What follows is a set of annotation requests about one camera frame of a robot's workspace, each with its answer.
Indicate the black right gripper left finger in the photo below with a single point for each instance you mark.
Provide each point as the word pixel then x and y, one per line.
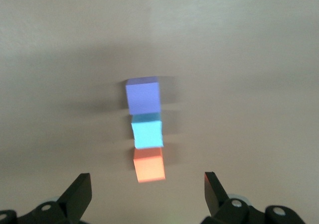
pixel 72 204

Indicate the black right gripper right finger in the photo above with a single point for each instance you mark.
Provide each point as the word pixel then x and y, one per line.
pixel 219 204

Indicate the orange foam block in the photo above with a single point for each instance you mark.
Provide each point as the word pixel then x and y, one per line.
pixel 149 169

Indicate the light blue foam block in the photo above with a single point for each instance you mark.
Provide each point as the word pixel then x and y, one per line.
pixel 148 134

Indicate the purple foam block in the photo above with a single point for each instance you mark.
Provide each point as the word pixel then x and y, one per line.
pixel 143 97

